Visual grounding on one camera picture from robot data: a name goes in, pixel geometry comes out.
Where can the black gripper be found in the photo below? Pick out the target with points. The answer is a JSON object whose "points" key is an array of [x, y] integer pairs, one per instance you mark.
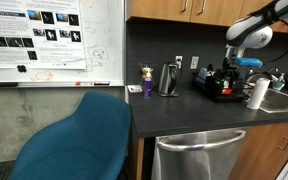
{"points": [[231, 74]]}

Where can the white paper towel roll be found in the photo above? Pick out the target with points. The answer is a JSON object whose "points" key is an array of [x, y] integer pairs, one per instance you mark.
{"points": [[258, 93]]}

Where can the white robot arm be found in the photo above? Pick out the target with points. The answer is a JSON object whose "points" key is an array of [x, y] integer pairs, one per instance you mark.
{"points": [[252, 32]]}

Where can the black dish rack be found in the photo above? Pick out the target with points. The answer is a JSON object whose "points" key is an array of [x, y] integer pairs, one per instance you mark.
{"points": [[210, 83]]}

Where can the soap dispenser bottle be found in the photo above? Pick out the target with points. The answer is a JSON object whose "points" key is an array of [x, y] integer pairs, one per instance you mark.
{"points": [[278, 83]]}

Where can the stainless steel sink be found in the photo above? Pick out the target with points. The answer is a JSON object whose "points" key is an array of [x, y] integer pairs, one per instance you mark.
{"points": [[274, 102]]}

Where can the stainless electric kettle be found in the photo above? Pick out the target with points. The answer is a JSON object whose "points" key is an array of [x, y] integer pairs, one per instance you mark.
{"points": [[168, 80]]}

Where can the wooden upper cabinets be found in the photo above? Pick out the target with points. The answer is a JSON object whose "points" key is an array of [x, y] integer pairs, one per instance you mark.
{"points": [[210, 12]]}

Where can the wooden lower cabinet doors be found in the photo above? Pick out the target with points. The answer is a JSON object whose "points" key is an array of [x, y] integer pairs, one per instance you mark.
{"points": [[263, 154]]}

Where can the purple spray bottle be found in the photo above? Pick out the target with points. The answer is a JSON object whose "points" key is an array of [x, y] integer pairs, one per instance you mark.
{"points": [[147, 85]]}

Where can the stainless dishwasher door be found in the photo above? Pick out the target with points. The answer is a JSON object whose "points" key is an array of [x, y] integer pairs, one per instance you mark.
{"points": [[206, 155]]}

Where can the small card on counter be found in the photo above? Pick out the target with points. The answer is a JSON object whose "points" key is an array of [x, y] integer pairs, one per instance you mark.
{"points": [[135, 88]]}

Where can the white whiteboard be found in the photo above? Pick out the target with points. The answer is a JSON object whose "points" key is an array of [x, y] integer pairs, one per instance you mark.
{"points": [[103, 30]]}

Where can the blue fabric chair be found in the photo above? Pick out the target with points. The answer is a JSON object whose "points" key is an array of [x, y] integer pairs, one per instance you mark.
{"points": [[89, 144]]}

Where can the research poster on whiteboard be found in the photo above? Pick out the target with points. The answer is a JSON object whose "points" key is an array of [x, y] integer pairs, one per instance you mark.
{"points": [[41, 34]]}

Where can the black whiteboard eraser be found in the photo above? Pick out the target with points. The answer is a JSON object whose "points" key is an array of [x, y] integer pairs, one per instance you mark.
{"points": [[8, 84]]}

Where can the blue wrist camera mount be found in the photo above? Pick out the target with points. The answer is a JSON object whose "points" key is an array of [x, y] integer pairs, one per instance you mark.
{"points": [[250, 62]]}

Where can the white light switch plate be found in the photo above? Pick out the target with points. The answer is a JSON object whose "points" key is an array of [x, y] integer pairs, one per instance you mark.
{"points": [[194, 62]]}

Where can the white wall outlet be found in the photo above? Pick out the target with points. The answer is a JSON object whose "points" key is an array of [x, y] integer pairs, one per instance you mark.
{"points": [[178, 60]]}

